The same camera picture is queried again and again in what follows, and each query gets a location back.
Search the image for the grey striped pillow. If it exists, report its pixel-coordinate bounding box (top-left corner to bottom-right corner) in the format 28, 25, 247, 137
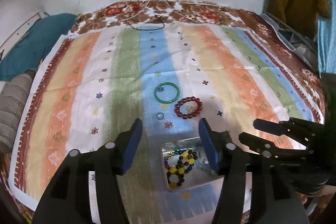
0, 71, 35, 153

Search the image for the green jade bangle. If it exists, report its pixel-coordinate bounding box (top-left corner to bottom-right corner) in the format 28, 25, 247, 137
154, 82, 181, 105

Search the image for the brown floral bedspread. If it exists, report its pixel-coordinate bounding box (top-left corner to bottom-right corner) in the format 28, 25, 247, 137
68, 0, 326, 123

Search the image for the yellow black bead bracelet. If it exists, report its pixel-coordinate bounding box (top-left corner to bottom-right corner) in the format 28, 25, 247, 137
163, 149, 198, 188

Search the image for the silver metal tin box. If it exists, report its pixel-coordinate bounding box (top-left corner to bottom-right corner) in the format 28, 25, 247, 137
161, 137, 220, 192

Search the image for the striped colourful cloth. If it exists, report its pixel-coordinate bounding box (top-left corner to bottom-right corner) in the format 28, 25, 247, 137
8, 22, 325, 223

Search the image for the red bead bracelet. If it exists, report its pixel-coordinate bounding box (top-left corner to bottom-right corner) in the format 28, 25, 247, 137
174, 96, 203, 119

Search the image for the teal pillow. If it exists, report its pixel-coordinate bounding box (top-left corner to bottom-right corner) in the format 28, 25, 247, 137
1, 13, 77, 81

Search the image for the light blue curtain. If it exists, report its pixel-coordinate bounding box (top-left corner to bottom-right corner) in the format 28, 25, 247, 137
317, 0, 336, 74

